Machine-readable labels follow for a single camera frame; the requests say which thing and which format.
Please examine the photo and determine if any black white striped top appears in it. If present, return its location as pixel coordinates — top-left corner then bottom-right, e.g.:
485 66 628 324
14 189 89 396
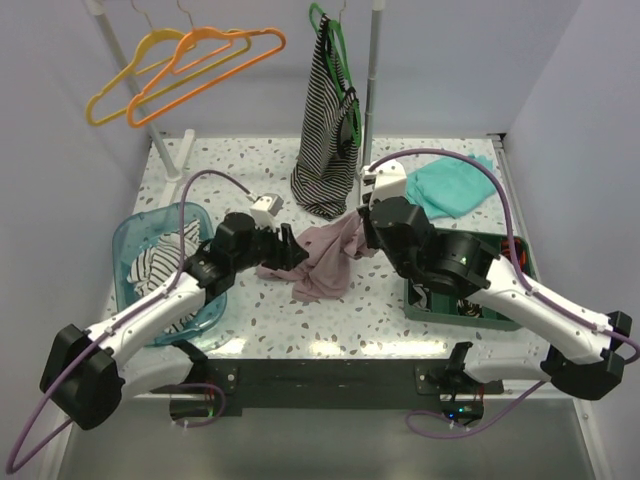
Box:
290 15 360 220

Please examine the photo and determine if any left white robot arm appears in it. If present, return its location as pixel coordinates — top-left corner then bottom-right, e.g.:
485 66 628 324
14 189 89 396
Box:
40 212 309 430

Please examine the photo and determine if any zebra striped garment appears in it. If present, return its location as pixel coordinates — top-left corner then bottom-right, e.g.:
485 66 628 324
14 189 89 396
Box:
127 219 201 334

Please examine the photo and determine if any green hanger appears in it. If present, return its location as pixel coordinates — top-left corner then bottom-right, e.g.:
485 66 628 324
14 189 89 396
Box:
308 1 362 147

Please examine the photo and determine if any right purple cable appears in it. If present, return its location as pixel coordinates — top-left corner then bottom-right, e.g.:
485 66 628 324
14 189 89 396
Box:
364 148 640 440

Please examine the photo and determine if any orange hanger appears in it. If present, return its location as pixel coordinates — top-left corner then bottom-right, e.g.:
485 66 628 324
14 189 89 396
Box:
126 25 287 128

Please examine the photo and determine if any pink tank top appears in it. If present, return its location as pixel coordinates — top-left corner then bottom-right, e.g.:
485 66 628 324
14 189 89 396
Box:
256 211 377 302

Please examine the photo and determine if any green compartment tray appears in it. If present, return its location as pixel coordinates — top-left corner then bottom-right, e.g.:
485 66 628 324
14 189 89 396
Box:
404 231 537 332

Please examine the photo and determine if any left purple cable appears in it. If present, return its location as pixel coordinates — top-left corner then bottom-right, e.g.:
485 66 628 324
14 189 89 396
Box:
4 170 261 475

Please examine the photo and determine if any white clothes rack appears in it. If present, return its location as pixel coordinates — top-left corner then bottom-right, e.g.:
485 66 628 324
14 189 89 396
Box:
94 1 385 187

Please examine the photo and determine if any orange black rolled belt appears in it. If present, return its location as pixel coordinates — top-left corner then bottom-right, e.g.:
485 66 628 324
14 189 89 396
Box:
500 237 529 274

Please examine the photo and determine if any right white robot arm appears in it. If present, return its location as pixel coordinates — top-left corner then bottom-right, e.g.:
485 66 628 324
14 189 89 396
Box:
358 197 632 401

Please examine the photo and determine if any yellow hanger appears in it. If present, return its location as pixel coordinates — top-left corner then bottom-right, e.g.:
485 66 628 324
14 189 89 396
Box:
85 1 252 127

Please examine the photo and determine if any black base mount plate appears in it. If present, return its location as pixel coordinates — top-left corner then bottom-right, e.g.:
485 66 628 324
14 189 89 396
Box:
151 354 504 421

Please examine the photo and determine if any black white patterned roll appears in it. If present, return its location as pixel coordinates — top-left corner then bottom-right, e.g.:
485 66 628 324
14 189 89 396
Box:
409 285 483 318

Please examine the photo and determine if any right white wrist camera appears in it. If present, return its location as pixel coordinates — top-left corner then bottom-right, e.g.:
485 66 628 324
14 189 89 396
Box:
361 160 407 207

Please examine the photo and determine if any teal cloth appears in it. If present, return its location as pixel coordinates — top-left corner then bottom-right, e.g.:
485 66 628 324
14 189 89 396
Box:
405 156 496 220

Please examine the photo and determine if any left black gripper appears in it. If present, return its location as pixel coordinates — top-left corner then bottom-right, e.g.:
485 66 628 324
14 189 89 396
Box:
232 219 308 273

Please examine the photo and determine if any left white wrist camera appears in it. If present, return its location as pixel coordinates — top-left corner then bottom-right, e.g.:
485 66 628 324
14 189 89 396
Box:
250 193 284 230

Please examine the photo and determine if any purple cable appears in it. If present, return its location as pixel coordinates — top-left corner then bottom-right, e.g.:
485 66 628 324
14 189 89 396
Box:
364 148 640 440
4 170 261 475

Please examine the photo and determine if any teal plastic basin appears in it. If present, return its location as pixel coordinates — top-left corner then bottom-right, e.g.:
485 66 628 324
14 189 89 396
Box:
111 201 229 348

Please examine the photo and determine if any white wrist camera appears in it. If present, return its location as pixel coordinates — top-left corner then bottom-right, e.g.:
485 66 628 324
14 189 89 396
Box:
250 193 284 230
361 160 407 207

